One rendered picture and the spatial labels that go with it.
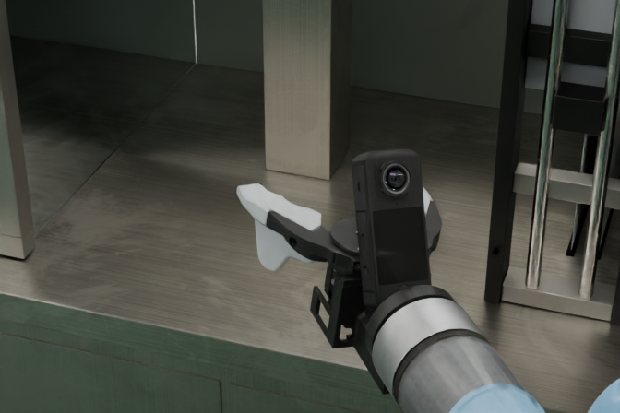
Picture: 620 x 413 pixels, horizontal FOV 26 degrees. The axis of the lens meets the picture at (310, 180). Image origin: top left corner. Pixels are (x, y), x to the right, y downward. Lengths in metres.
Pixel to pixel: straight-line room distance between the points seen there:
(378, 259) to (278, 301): 0.58
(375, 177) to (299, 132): 0.77
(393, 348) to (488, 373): 0.08
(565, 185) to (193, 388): 0.48
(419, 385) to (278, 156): 0.90
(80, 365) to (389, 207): 0.74
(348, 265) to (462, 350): 0.14
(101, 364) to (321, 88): 0.43
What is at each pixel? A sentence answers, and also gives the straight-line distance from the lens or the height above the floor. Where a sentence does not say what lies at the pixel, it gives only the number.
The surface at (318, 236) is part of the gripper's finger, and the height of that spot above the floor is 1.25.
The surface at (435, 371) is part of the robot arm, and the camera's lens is 0.87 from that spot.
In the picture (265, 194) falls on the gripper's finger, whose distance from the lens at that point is 1.04.
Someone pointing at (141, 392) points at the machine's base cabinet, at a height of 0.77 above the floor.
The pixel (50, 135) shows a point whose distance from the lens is 1.65.
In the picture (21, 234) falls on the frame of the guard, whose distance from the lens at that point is 1.60.
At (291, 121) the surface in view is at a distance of 1.72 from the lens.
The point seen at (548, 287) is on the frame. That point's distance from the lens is 1.53.
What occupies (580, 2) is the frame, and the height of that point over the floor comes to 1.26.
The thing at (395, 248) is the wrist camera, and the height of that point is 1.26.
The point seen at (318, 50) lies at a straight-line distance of 1.66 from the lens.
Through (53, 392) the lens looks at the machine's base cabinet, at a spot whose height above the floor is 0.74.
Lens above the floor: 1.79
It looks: 31 degrees down
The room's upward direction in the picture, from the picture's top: straight up
